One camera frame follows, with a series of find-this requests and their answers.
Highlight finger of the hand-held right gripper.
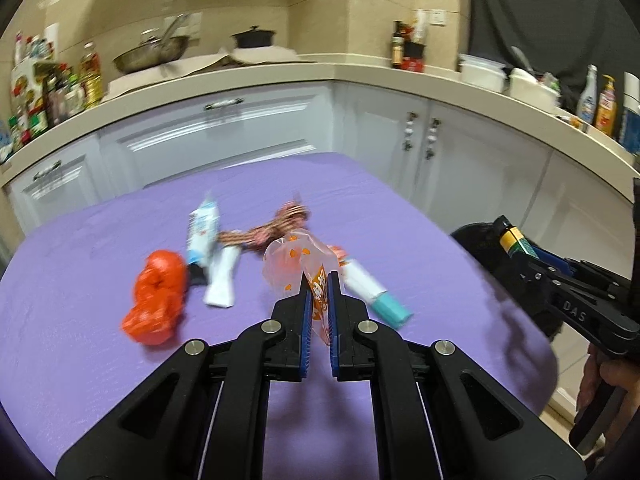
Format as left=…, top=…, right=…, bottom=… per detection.
left=510, top=254, right=557, bottom=306
left=537, top=254, right=626, bottom=296

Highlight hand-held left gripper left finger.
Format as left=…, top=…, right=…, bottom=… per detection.
left=55, top=272, right=313, bottom=480

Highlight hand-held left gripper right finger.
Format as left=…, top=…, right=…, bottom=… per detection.
left=327, top=271, right=586, bottom=480

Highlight yellow green battery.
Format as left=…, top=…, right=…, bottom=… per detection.
left=492, top=215, right=541, bottom=261

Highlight black lined trash bin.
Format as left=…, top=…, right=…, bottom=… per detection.
left=449, top=221, right=566, bottom=343

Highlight white teal tube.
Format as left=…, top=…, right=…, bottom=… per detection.
left=341, top=259, right=413, bottom=330

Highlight clear orange printed wrapper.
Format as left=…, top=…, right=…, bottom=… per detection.
left=263, top=230, right=341, bottom=346

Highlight white squeezed tube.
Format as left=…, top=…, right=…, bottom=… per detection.
left=203, top=247, right=238, bottom=307

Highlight red checkered ribbon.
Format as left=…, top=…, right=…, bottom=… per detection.
left=220, top=201, right=311, bottom=261

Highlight white blue sachet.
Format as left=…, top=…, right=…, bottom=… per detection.
left=186, top=192, right=221, bottom=286

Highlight orange plastic bag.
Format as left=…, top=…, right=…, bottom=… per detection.
left=121, top=250, right=188, bottom=346

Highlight person's right hand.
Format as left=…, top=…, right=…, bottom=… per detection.
left=581, top=347, right=638, bottom=411

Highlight blue bottle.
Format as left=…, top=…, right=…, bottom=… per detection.
left=620, top=109, right=640, bottom=153

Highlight yellow dish soap bottle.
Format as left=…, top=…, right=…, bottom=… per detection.
left=595, top=75, right=617, bottom=137

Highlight white spray bottle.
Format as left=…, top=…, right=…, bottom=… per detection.
left=576, top=64, right=599, bottom=121

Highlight white open container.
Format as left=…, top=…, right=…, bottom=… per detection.
left=508, top=67, right=561, bottom=114

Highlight white faucet water purifier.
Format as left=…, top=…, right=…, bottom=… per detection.
left=622, top=72, right=640, bottom=111

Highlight white lidded container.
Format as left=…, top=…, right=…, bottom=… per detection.
left=457, top=54, right=507, bottom=93

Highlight metal spoon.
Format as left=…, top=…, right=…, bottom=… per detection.
left=510, top=46, right=538, bottom=73

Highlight purple tablecloth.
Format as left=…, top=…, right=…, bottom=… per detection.
left=0, top=152, right=558, bottom=480

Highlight beige kitchen countertop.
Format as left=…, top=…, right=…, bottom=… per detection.
left=0, top=60, right=640, bottom=186

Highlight black curtain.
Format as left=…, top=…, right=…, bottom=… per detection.
left=467, top=0, right=640, bottom=126

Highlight dark oil bottle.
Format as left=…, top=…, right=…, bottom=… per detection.
left=391, top=21, right=405, bottom=70

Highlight white standing packet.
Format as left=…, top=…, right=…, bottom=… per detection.
left=412, top=9, right=430, bottom=45

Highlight beige stove cover paper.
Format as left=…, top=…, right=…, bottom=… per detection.
left=107, top=46, right=318, bottom=98

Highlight black lidded pot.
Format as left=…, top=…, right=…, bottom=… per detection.
left=231, top=25, right=277, bottom=51

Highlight steel wok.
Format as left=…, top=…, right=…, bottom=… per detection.
left=112, top=12, right=191, bottom=75

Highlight cooking oil bottle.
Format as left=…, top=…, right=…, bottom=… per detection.
left=80, top=41, right=103, bottom=108

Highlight group of condiment bottles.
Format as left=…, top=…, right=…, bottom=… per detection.
left=0, top=30, right=83, bottom=161

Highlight white wall switch plates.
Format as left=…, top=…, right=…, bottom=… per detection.
left=161, top=12, right=203, bottom=41

